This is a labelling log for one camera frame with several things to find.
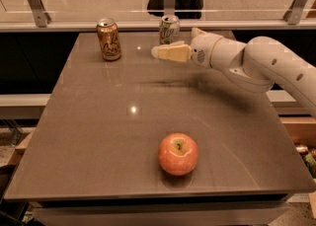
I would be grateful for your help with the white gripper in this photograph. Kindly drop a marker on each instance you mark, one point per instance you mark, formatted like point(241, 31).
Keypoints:
point(201, 49)

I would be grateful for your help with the white green 7up can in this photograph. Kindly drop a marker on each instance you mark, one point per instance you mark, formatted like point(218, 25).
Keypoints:
point(169, 29)

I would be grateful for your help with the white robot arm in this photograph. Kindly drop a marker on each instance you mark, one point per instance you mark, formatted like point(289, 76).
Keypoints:
point(254, 66)

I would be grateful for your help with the orange soda can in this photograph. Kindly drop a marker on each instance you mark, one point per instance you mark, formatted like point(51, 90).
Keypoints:
point(108, 35)

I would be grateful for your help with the red yellow apple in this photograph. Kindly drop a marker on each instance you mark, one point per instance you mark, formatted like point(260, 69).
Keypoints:
point(178, 154)

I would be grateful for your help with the cans in side box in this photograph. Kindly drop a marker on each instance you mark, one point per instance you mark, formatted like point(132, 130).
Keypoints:
point(308, 155)

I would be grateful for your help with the right metal railing bracket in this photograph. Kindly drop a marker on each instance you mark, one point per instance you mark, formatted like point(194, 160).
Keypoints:
point(293, 14)

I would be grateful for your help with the left metal railing bracket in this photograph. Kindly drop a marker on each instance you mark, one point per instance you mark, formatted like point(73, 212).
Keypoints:
point(41, 16)

